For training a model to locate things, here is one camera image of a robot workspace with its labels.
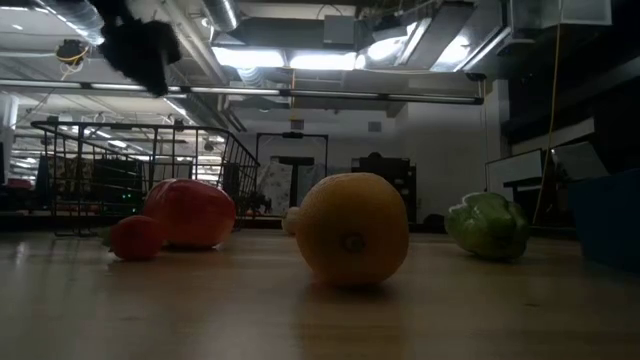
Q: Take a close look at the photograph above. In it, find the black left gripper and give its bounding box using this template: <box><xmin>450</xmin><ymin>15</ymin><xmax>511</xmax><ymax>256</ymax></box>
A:
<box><xmin>89</xmin><ymin>0</ymin><xmax>182</xmax><ymax>99</ymax></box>

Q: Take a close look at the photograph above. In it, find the large red tomato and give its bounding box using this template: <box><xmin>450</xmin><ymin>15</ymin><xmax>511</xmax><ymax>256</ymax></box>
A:
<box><xmin>142</xmin><ymin>178</ymin><xmax>237</xmax><ymax>250</ymax></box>

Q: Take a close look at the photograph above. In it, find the small red tomato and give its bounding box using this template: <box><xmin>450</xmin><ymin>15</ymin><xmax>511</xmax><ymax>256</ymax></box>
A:
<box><xmin>98</xmin><ymin>214</ymin><xmax>166</xmax><ymax>262</ymax></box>

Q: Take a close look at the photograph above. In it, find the small pale round vegetable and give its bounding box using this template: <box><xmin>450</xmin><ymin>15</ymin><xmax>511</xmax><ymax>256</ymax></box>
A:
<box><xmin>281</xmin><ymin>205</ymin><xmax>301</xmax><ymax>236</ymax></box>

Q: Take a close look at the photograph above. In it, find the orange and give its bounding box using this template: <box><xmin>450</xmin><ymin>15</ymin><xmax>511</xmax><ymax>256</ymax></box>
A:
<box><xmin>294</xmin><ymin>172</ymin><xmax>411</xmax><ymax>286</ymax></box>

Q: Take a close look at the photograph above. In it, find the green bell pepper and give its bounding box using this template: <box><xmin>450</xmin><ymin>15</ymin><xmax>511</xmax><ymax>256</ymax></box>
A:
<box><xmin>444</xmin><ymin>192</ymin><xmax>531</xmax><ymax>262</ymax></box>

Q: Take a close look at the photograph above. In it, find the black round device yellow band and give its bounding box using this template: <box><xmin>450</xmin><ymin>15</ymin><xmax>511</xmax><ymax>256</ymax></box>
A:
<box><xmin>54</xmin><ymin>38</ymin><xmax>92</xmax><ymax>67</ymax></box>

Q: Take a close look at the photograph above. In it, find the ceiling light panel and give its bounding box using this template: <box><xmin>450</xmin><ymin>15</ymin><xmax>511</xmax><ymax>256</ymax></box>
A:
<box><xmin>288</xmin><ymin>49</ymin><xmax>359</xmax><ymax>71</ymax></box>
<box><xmin>212</xmin><ymin>47</ymin><xmax>286</xmax><ymax>69</ymax></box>

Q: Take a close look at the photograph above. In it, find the patterned cloth screen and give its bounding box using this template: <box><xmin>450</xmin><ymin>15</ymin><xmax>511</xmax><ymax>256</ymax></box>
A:
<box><xmin>259</xmin><ymin>162</ymin><xmax>326</xmax><ymax>209</ymax></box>

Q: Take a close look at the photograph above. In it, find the grey ceiling unit box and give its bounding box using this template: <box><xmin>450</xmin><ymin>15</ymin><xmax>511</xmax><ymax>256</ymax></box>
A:
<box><xmin>322</xmin><ymin>14</ymin><xmax>359</xmax><ymax>49</ymax></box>

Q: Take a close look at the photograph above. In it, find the dark cabinet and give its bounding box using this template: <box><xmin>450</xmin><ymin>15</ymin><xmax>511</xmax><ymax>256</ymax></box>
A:
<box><xmin>351</xmin><ymin>152</ymin><xmax>418</xmax><ymax>224</ymax></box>

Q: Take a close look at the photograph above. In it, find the dark bag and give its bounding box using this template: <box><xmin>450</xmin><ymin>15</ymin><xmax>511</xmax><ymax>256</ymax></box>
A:
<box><xmin>422</xmin><ymin>213</ymin><xmax>447</xmax><ymax>234</ymax></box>

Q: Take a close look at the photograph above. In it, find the whiteboard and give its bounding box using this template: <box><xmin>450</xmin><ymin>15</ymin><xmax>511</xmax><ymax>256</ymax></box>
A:
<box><xmin>484</xmin><ymin>148</ymin><xmax>546</xmax><ymax>211</ymax></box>

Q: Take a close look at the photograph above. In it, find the black desk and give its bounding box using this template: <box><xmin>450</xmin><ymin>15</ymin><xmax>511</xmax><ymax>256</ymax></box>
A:
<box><xmin>502</xmin><ymin>177</ymin><xmax>544</xmax><ymax>226</ymax></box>

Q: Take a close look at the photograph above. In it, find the grey flat panel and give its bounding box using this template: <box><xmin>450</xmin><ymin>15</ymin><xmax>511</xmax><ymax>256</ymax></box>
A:
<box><xmin>549</xmin><ymin>141</ymin><xmax>609</xmax><ymax>181</ymax></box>

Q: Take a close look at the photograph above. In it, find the blue plastic tray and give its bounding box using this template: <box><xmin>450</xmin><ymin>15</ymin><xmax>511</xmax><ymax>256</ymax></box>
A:
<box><xmin>567</xmin><ymin>168</ymin><xmax>640</xmax><ymax>274</ymax></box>

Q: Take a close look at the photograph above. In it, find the black wire basket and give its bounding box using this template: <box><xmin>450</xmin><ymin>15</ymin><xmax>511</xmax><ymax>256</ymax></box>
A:
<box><xmin>30</xmin><ymin>121</ymin><xmax>261</xmax><ymax>237</ymax></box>

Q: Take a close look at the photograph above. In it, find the silver ventilation duct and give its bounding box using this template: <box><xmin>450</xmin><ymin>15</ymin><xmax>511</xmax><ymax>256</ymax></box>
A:
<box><xmin>202</xmin><ymin>0</ymin><xmax>241</xmax><ymax>32</ymax></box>

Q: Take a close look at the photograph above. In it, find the black stand frame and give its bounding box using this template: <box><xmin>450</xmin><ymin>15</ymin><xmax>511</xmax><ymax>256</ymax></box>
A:
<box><xmin>255</xmin><ymin>131</ymin><xmax>330</xmax><ymax>209</ymax></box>

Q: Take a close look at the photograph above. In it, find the black T-shaped pedestal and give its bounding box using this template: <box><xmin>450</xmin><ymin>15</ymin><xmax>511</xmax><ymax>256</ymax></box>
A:
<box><xmin>271</xmin><ymin>155</ymin><xmax>316</xmax><ymax>209</ymax></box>

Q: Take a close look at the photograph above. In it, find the silver horizontal frame bar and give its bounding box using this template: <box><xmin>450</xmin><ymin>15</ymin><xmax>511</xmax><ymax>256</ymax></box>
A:
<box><xmin>0</xmin><ymin>78</ymin><xmax>485</xmax><ymax>106</ymax></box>

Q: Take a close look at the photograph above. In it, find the hanging yellow cable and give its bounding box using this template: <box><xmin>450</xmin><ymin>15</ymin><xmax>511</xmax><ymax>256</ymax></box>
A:
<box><xmin>532</xmin><ymin>0</ymin><xmax>562</xmax><ymax>226</ymax></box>

